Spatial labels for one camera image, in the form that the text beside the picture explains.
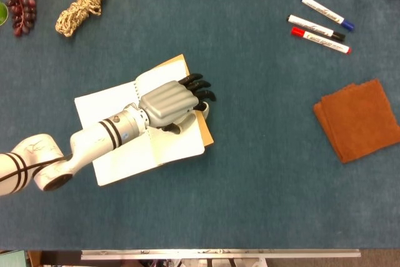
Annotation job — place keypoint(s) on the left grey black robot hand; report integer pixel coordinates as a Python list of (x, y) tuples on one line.
[(165, 104)]

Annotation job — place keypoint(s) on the spiral notebook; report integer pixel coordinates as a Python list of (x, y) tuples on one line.
[(175, 145)]

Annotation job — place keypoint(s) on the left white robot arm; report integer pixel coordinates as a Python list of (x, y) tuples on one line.
[(90, 142)]

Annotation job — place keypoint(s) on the blue felt table cover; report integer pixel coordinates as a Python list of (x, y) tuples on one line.
[(250, 185)]

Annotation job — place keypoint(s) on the black whiteboard marker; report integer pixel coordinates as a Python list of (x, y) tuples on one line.
[(312, 26)]

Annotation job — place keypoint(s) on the red whiteboard marker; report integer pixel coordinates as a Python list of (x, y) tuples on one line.
[(322, 41)]

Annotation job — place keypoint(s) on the bunch of purple grapes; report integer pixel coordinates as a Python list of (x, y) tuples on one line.
[(22, 4)]

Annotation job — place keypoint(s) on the blue whiteboard marker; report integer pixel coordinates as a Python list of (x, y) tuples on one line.
[(322, 10)]

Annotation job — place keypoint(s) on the green plastic cone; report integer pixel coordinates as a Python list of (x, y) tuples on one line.
[(2, 13)]

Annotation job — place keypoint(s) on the folded orange cloth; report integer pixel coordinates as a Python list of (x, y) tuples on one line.
[(359, 120)]

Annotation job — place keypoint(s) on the teal box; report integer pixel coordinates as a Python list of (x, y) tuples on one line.
[(12, 259)]

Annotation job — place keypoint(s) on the aluminium table edge rail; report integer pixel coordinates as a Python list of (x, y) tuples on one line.
[(218, 253)]

